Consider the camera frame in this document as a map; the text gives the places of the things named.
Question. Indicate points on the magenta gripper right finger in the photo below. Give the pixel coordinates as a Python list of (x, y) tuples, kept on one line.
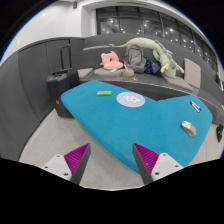
[(153, 166)]

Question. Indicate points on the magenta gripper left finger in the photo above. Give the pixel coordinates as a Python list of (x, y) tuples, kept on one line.
[(70, 166)]

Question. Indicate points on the round light blue mouse pad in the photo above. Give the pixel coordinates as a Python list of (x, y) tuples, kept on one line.
[(130, 99)]

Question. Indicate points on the blue and white pen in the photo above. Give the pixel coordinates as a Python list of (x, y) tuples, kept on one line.
[(197, 108)]

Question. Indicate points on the black object on floor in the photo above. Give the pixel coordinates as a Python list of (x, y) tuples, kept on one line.
[(219, 131)]

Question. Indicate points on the green rectangular case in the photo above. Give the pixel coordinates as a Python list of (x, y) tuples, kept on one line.
[(104, 93)]

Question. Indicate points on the black rolling suitcase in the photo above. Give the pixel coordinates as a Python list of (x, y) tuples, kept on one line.
[(61, 81)]

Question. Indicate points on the grey seat cushion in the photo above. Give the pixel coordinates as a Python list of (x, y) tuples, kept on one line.
[(82, 73)]

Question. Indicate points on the small tan basket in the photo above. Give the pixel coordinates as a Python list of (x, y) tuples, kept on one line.
[(128, 73)]

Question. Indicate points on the round grey cushion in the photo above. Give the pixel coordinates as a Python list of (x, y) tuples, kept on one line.
[(106, 73)]

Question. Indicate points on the dark blue bag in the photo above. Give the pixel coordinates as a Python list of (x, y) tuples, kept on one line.
[(151, 67)]

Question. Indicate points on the grey upright cushion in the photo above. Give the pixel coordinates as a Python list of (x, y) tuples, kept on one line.
[(192, 73)]

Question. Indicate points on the grey backpack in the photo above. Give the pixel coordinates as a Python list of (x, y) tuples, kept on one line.
[(134, 59)]

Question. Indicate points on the green dragon plush toy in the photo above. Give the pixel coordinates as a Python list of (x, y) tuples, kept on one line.
[(160, 53)]

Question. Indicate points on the pink plush toy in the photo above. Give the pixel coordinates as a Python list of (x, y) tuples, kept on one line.
[(110, 61)]

